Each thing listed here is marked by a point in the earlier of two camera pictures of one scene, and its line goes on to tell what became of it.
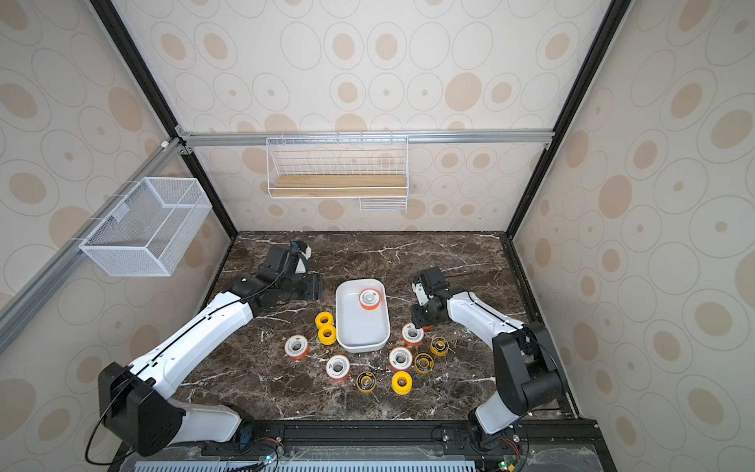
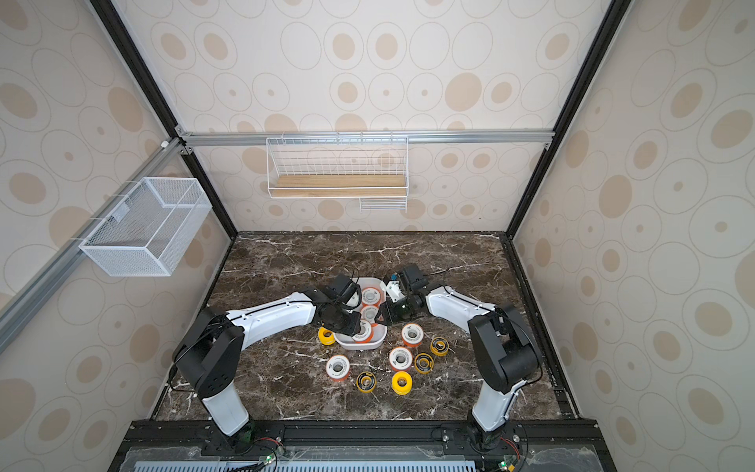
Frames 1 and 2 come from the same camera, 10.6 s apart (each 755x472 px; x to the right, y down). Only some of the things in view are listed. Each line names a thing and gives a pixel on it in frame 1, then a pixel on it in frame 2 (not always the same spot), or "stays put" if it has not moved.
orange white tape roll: (296, 346) -> (366, 332)
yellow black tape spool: (424, 363) stays put
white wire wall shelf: (374, 169) stays put
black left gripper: (316, 286) -> (353, 327)
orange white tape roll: (369, 299) stays put
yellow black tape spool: (366, 382) stays put
